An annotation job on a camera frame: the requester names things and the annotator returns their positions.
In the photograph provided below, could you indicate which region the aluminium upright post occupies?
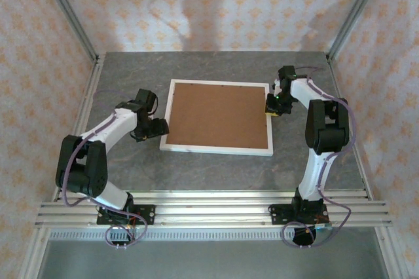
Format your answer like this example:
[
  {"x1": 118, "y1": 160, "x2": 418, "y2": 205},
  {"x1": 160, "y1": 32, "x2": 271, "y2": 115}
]
[
  {"x1": 327, "y1": 0, "x2": 390, "y2": 61},
  {"x1": 35, "y1": 0, "x2": 100, "y2": 61}
]

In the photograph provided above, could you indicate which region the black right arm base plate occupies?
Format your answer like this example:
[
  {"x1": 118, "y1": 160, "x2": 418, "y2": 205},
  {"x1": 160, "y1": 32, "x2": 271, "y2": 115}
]
[{"x1": 268, "y1": 203, "x2": 329, "y2": 226}]

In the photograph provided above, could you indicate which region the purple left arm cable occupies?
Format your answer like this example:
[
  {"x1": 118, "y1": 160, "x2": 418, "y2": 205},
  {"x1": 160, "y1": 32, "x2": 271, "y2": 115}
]
[{"x1": 64, "y1": 90, "x2": 147, "y2": 251}]

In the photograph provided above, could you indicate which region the aluminium leg profile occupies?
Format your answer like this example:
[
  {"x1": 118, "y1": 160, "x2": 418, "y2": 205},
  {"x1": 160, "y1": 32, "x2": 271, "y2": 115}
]
[
  {"x1": 374, "y1": 226, "x2": 410, "y2": 279},
  {"x1": 19, "y1": 226, "x2": 50, "y2": 279}
]

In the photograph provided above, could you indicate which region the white picture frame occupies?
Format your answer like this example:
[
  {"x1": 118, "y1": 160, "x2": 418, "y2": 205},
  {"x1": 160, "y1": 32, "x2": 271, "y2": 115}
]
[{"x1": 159, "y1": 79, "x2": 274, "y2": 158}]

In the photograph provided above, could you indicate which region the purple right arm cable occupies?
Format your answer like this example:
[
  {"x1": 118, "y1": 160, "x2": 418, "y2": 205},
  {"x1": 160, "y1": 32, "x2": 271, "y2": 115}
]
[{"x1": 282, "y1": 66, "x2": 357, "y2": 249}]

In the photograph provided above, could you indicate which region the wide aluminium mounting rail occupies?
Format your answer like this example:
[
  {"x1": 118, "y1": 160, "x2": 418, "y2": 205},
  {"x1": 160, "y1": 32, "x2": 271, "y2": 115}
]
[{"x1": 34, "y1": 200, "x2": 393, "y2": 229}]

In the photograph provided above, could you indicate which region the aluminium side rail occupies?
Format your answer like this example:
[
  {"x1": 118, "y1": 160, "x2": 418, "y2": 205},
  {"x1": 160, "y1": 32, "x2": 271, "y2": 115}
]
[
  {"x1": 325, "y1": 54, "x2": 374, "y2": 200},
  {"x1": 54, "y1": 54, "x2": 106, "y2": 201}
]

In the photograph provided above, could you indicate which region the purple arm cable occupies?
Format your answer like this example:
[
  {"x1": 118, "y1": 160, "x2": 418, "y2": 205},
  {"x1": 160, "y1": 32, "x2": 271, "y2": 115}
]
[
  {"x1": 282, "y1": 66, "x2": 357, "y2": 249},
  {"x1": 64, "y1": 90, "x2": 147, "y2": 251}
]

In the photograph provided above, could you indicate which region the aluminium table edge rail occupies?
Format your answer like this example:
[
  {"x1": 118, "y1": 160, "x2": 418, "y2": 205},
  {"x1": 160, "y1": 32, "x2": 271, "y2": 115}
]
[{"x1": 54, "y1": 189, "x2": 373, "y2": 202}]

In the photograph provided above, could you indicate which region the grey slotted cable duct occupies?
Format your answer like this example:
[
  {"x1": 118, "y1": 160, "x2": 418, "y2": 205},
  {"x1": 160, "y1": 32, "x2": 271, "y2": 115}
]
[{"x1": 48, "y1": 229, "x2": 377, "y2": 241}]

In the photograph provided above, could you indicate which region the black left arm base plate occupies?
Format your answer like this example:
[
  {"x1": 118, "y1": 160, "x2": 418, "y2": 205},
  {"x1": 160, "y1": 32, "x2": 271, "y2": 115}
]
[{"x1": 97, "y1": 204, "x2": 156, "y2": 226}]

